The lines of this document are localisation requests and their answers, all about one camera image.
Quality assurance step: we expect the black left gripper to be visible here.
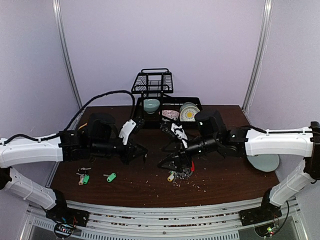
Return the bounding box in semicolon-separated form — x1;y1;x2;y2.
89;137;148;166

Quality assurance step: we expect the large keyring with red handle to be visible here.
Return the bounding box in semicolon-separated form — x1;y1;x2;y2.
167;161;195;182

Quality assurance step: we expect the green tagged single key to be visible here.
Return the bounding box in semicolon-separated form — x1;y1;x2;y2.
103;172;117;183

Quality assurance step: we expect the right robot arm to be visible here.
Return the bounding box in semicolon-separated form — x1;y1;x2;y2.
157;110;320;226

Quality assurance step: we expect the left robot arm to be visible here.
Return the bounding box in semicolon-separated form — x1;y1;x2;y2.
0;113;148;229

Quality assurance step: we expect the pink patterned bowl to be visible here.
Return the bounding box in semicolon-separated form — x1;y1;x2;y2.
162;109;180;122

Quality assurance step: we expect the yellow daisy plate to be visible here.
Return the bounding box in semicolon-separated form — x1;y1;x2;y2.
179;105;200;122

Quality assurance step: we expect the celadon green bowl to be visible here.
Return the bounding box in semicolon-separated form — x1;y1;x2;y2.
143;98;160;114

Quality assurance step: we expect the pale green plate behind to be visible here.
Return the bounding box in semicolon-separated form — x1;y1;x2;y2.
179;102;197;113

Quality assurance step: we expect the green tagged key bunch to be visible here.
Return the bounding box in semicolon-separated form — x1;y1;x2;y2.
76;167;92;186

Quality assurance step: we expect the light green flower plate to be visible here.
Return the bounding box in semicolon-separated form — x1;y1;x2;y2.
247;154;280;173

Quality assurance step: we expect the left base circuit board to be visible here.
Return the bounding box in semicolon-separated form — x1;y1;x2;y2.
53;223;76;238

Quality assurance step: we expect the base circuit board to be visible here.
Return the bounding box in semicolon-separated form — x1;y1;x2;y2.
254;223;280;238
53;223;76;238

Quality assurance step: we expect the right base circuit board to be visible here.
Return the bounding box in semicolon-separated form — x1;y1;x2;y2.
254;223;280;238

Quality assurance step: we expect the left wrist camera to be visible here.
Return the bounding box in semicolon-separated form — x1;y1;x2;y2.
118;117;145;146

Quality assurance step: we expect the black wire dish rack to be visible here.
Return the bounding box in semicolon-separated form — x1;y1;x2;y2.
131;68;203;129

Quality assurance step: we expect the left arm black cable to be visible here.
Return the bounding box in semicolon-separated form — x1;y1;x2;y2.
0;89;137;146

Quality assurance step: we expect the aluminium front rail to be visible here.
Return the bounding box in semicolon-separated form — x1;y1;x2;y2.
24;196;305;240

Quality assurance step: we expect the right aluminium frame post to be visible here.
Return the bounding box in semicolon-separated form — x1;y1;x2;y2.
242;0;273;114

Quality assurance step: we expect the aluminium frame post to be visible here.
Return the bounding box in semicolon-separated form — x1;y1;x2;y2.
52;0;83;109
242;0;273;114

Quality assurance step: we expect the left aluminium frame post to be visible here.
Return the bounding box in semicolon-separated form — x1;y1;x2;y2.
52;0;83;109

